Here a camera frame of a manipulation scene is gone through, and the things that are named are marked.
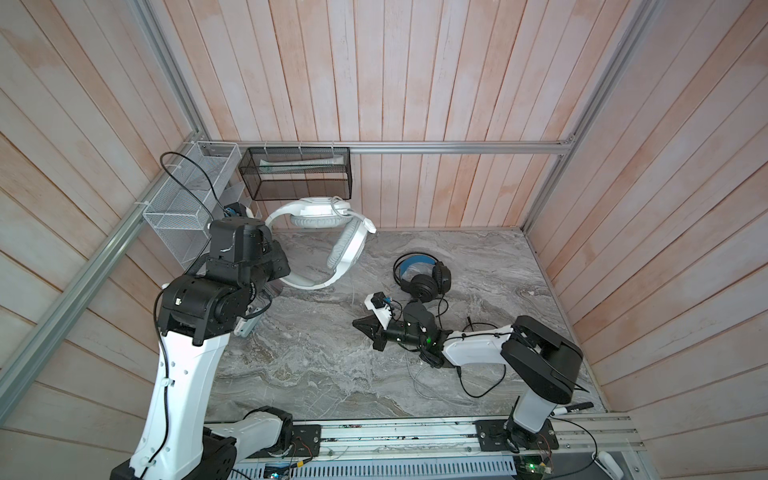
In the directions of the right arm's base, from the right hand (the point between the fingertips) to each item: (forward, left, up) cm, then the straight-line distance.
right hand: (356, 324), depth 80 cm
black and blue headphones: (+22, -20, -7) cm, 31 cm away
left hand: (+1, +15, +27) cm, 31 cm away
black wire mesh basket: (+52, +24, +12) cm, 59 cm away
